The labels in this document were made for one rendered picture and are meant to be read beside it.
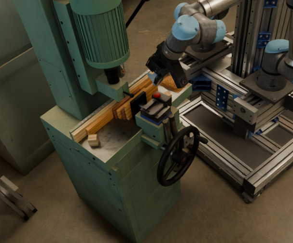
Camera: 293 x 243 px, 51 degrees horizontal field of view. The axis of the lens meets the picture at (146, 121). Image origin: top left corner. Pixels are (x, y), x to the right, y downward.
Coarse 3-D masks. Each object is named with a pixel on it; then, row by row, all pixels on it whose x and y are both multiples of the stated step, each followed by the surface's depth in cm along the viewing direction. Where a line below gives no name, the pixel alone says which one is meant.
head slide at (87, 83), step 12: (60, 0) 110; (60, 12) 112; (60, 24) 118; (72, 24) 113; (72, 36) 117; (72, 48) 123; (72, 60) 129; (84, 60) 125; (84, 72) 129; (96, 72) 133; (84, 84) 136; (96, 84) 136
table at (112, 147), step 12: (180, 96) 147; (120, 120) 138; (132, 120) 138; (180, 120) 139; (96, 132) 135; (108, 132) 134; (120, 132) 133; (132, 132) 132; (84, 144) 130; (108, 144) 129; (120, 144) 128; (132, 144) 132; (156, 144) 130; (96, 156) 125; (108, 156) 124; (120, 156) 129; (108, 168) 126
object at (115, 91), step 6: (96, 78) 134; (102, 78) 133; (120, 78) 132; (102, 84) 132; (108, 84) 130; (114, 84) 130; (120, 84) 129; (126, 84) 130; (102, 90) 135; (108, 90) 132; (114, 90) 128; (120, 90) 129; (126, 90) 132; (114, 96) 131; (120, 96) 131
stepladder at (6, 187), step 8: (0, 184) 180; (8, 184) 198; (0, 192) 187; (8, 192) 194; (16, 192) 199; (8, 200) 191; (24, 200) 199; (16, 208) 198; (32, 208) 209; (24, 216) 207
